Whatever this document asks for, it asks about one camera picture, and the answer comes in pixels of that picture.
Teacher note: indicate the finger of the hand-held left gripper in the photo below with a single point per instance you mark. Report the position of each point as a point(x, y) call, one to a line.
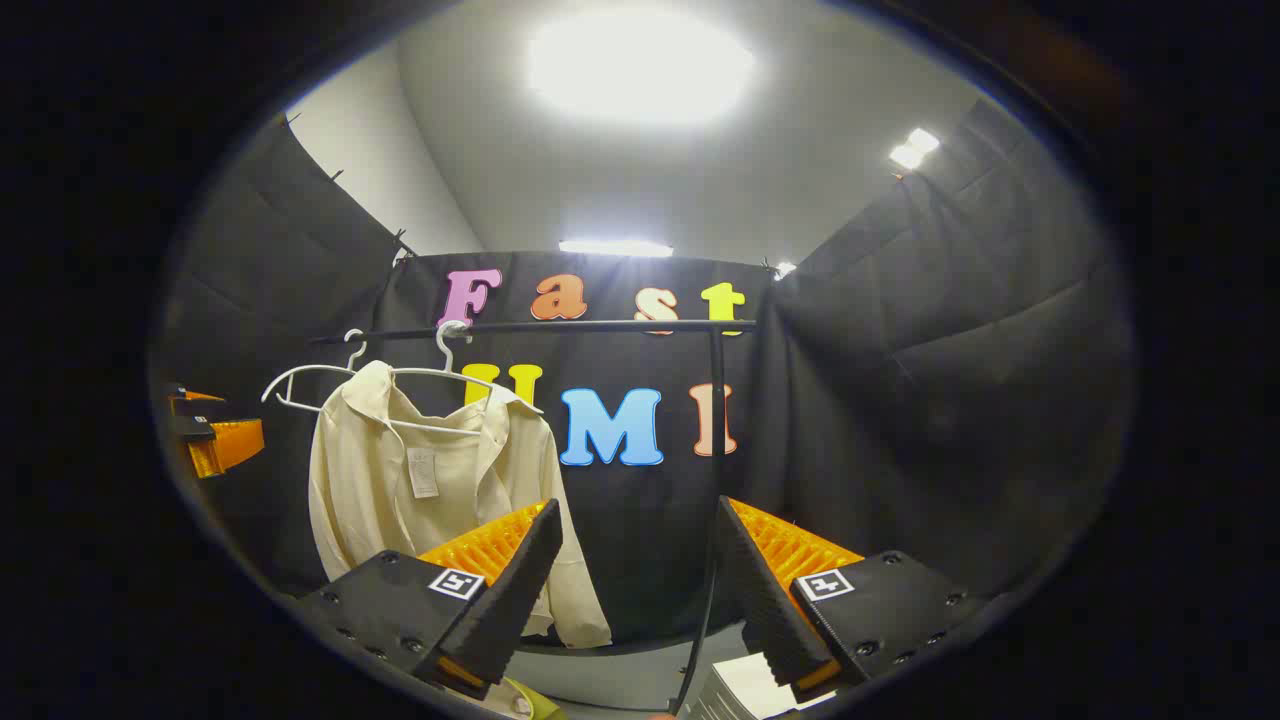
point(195, 395)
point(235, 442)

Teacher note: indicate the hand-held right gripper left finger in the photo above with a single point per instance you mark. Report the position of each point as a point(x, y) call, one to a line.
point(520, 590)

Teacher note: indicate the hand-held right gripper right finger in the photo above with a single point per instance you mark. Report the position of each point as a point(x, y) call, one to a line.
point(760, 600)

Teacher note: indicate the round cream laundry hamper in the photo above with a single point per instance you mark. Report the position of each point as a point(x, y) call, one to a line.
point(535, 702)

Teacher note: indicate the cream collared shirt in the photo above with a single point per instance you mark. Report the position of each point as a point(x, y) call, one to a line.
point(370, 500)

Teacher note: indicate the white clothes hanger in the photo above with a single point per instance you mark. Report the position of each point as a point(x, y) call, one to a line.
point(300, 374)
point(500, 392)

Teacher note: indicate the black metal clothes rack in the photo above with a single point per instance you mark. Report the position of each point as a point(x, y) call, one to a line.
point(600, 326)

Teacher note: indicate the white ribbed object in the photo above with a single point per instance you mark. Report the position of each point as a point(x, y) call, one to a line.
point(745, 692)

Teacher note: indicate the long strip ceiling light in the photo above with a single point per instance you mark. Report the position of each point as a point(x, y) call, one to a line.
point(615, 247)

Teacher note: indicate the small ceiling light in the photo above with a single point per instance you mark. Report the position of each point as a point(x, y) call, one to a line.
point(915, 148)

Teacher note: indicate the large round ceiling light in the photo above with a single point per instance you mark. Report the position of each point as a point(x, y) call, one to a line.
point(640, 65)

